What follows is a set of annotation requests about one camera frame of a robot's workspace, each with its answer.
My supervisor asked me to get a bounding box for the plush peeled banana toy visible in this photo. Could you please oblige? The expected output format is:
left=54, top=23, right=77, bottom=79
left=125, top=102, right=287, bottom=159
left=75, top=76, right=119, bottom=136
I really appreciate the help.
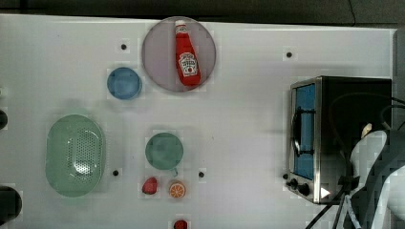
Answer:
left=361, top=123, right=373, bottom=137

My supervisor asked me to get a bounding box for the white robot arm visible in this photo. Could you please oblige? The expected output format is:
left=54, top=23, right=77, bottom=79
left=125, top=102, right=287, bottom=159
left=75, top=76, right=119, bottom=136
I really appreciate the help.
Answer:
left=333, top=131, right=404, bottom=229

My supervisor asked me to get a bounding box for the stainless steel toaster oven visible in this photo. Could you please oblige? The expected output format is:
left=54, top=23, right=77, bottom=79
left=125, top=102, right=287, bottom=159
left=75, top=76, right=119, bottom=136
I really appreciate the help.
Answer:
left=288, top=75, right=392, bottom=204

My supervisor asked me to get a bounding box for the green cup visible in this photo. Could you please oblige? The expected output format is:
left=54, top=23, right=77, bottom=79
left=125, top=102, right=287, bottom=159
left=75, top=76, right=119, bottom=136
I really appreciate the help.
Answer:
left=145, top=133, right=183, bottom=177

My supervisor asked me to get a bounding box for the plush red ketchup bottle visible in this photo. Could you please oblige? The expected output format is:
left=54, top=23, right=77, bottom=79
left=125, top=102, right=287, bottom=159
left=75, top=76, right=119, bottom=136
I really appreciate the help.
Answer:
left=175, top=20, right=202, bottom=87

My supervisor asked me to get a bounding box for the round grey plate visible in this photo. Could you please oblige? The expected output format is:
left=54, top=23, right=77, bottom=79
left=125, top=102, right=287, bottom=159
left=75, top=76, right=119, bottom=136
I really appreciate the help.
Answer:
left=141, top=16, right=216, bottom=93

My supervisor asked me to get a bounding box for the toy orange slice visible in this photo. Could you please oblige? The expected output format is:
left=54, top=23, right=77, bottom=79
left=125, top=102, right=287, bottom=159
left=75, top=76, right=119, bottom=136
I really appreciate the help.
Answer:
left=169, top=180, right=186, bottom=198

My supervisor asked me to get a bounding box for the small blue bowl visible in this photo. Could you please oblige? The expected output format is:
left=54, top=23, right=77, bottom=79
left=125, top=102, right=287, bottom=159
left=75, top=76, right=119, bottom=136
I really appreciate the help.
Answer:
left=107, top=67, right=142, bottom=100

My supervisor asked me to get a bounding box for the toy strawberry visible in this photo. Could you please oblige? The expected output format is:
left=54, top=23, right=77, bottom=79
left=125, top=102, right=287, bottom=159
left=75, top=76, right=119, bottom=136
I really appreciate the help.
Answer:
left=141, top=177, right=158, bottom=195

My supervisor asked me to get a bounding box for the small red toy fruit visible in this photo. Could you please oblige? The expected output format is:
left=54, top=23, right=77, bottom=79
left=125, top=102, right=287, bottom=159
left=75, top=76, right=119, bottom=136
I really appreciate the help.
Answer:
left=173, top=219, right=188, bottom=229

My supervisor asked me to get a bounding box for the green oval colander basket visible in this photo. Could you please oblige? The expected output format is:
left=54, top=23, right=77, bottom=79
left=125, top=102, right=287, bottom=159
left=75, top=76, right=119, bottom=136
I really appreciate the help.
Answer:
left=45, top=114, right=105, bottom=198

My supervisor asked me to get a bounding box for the dark object left edge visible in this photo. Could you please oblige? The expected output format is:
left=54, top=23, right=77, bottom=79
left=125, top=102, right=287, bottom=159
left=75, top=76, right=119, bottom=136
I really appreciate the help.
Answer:
left=0, top=110, right=8, bottom=130

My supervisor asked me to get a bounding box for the black round object left edge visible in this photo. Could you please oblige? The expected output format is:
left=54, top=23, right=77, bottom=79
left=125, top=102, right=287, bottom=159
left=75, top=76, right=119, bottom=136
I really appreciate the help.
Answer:
left=0, top=186, right=22, bottom=225

